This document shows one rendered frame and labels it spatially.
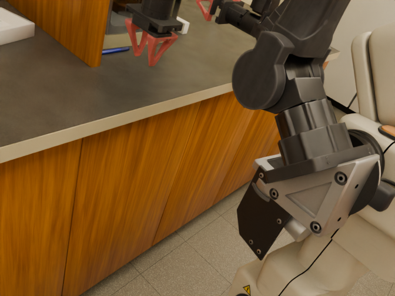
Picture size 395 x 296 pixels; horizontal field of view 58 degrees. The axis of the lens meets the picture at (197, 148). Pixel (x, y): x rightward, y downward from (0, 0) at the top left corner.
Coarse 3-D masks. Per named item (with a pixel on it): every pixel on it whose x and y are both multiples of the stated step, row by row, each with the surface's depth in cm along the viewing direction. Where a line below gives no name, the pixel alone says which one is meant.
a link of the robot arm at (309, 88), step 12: (288, 60) 44; (300, 60) 46; (288, 72) 44; (300, 72) 45; (288, 84) 43; (300, 84) 43; (312, 84) 44; (288, 96) 44; (300, 96) 42; (312, 96) 44; (324, 96) 45; (276, 108) 45; (288, 108) 44
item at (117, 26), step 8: (120, 0) 102; (128, 0) 104; (136, 0) 106; (176, 0) 119; (112, 8) 102; (120, 8) 104; (176, 8) 121; (112, 16) 103; (120, 16) 105; (128, 16) 108; (176, 16) 123; (112, 24) 105; (120, 24) 107; (112, 32) 107; (120, 32) 109; (136, 32) 114
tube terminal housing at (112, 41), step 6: (108, 36) 108; (114, 36) 110; (120, 36) 112; (126, 36) 113; (138, 36) 117; (108, 42) 109; (114, 42) 111; (120, 42) 113; (126, 42) 115; (138, 42) 119; (108, 48) 111
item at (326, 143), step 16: (288, 112) 44; (304, 112) 43; (320, 112) 43; (288, 128) 44; (304, 128) 43; (320, 128) 42; (336, 128) 42; (288, 144) 44; (304, 144) 42; (320, 144) 41; (336, 144) 41; (368, 144) 45; (288, 160) 44; (304, 160) 40; (320, 160) 39; (336, 160) 40; (272, 176) 44; (288, 176) 42
